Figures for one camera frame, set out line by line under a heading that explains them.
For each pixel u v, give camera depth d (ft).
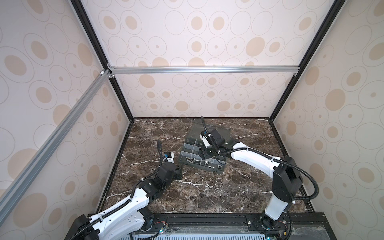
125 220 1.85
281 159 1.60
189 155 3.12
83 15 2.29
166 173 1.91
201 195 2.68
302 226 2.39
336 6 2.23
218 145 2.13
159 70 6.38
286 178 1.49
